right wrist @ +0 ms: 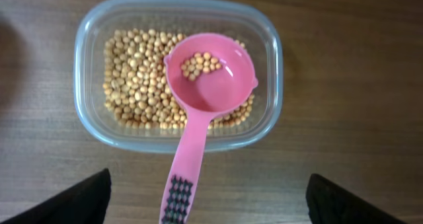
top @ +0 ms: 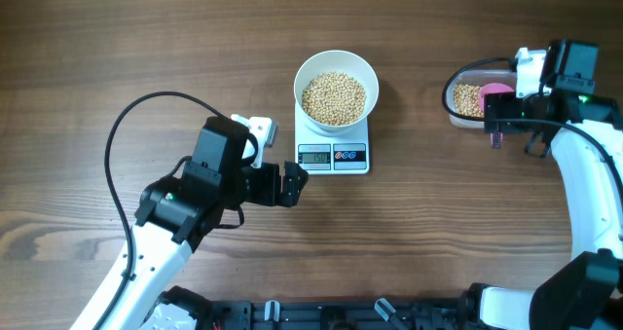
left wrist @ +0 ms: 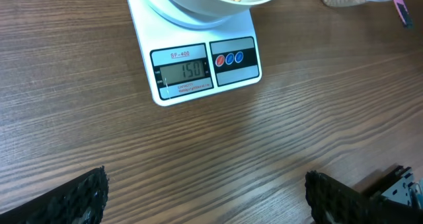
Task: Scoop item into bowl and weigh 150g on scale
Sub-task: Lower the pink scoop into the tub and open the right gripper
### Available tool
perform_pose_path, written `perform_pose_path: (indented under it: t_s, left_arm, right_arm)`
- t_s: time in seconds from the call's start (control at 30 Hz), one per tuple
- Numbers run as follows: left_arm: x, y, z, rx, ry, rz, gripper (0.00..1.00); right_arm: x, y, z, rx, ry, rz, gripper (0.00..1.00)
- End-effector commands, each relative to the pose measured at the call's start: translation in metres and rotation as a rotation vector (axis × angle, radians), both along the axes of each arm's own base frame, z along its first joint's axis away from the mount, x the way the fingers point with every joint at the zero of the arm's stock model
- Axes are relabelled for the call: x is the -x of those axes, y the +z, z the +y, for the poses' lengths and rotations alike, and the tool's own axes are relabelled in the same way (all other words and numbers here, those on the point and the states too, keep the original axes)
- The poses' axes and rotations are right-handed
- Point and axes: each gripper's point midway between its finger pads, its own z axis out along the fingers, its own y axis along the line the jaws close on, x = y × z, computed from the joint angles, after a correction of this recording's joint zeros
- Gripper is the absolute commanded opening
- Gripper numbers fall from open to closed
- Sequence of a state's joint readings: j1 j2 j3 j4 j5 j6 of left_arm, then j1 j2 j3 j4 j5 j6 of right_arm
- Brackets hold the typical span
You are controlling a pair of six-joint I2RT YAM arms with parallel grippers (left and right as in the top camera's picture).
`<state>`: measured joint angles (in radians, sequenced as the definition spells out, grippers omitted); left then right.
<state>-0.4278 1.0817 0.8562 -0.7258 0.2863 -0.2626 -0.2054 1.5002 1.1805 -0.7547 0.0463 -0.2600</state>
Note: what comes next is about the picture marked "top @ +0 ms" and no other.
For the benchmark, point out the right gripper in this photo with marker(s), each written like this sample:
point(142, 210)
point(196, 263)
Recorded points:
point(501, 104)

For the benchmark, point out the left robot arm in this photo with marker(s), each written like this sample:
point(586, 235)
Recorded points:
point(176, 213)

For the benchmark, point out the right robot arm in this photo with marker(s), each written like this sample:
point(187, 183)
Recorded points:
point(550, 95)

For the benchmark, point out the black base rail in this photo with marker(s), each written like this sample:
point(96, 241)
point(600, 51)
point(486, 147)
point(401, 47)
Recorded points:
point(179, 308)

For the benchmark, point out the clear plastic container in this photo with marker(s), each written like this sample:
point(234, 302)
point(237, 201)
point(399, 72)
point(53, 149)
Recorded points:
point(479, 78)

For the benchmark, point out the white digital kitchen scale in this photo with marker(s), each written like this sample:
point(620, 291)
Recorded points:
point(319, 152)

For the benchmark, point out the white bowl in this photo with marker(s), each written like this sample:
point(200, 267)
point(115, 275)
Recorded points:
point(342, 62)

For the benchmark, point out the soybeans in bowl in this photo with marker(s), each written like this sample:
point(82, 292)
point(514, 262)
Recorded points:
point(334, 99)

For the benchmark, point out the pink measuring scoop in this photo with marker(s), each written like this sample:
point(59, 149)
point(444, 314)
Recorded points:
point(496, 138)

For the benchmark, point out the soybeans pile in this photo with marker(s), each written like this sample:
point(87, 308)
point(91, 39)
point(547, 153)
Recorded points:
point(466, 100)

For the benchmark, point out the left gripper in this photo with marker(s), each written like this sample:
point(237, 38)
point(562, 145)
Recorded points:
point(269, 195)

